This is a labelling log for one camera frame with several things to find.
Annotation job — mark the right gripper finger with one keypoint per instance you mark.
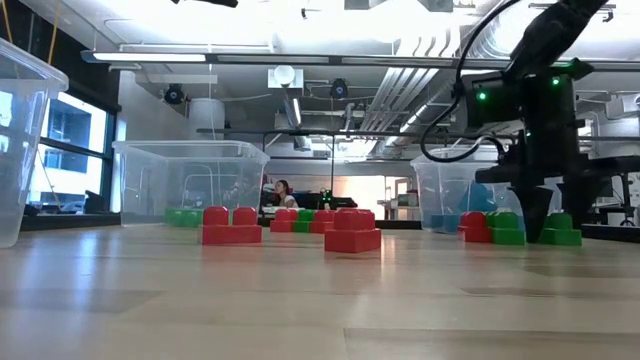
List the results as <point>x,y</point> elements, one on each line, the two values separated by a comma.
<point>532,205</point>
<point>582,195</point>

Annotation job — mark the red toy building block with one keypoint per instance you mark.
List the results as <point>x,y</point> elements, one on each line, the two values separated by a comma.
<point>284,222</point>
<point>352,240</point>
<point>320,220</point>
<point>475,230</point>

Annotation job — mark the large green building block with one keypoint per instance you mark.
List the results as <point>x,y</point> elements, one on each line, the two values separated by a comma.
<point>184,217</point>

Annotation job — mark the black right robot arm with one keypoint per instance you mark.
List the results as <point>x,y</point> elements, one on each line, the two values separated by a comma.
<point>560,30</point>

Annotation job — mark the long ceiling light bar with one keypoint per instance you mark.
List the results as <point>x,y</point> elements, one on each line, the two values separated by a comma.
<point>150,56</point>

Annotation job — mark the clear plastic bin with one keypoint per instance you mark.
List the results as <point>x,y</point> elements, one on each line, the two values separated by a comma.
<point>440,185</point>
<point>25,125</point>
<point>190,170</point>

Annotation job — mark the white round ceiling lamp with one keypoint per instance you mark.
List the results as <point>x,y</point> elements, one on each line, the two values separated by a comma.
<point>284,75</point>

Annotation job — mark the black round ceiling device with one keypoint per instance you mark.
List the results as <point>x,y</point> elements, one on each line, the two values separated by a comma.
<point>339,88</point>
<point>174,94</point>

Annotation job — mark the white cylinder tank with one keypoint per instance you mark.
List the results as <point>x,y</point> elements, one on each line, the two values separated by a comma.
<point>206,117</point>

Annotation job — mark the black ceiling track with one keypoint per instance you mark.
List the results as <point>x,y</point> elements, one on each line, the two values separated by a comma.
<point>537,6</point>

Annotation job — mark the black horizontal bar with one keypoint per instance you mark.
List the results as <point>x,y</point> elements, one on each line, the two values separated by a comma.
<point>235,131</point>

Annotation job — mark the white background desk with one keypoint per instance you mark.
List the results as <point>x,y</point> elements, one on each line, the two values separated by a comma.
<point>400,202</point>

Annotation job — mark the thin black vertical pole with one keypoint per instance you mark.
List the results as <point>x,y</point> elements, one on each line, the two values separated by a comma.
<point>332,165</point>

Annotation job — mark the seated person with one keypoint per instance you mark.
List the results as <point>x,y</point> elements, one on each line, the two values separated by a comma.
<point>286,195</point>

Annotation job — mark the black device with green light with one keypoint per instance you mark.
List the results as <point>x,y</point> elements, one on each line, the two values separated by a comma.
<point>326,199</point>

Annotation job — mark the red two-stud building block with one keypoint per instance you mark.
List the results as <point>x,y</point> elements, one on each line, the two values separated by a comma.
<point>232,232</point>

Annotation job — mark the dark background object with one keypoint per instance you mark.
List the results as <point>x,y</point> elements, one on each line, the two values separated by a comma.
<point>93,201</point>

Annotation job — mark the white wall poster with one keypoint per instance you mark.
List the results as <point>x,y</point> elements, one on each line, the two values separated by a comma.
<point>634,187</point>

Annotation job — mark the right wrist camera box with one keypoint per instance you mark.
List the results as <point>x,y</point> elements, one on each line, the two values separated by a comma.
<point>492,100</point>

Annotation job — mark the window with dark frame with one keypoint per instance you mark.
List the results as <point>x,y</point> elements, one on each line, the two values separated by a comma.
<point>75,150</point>

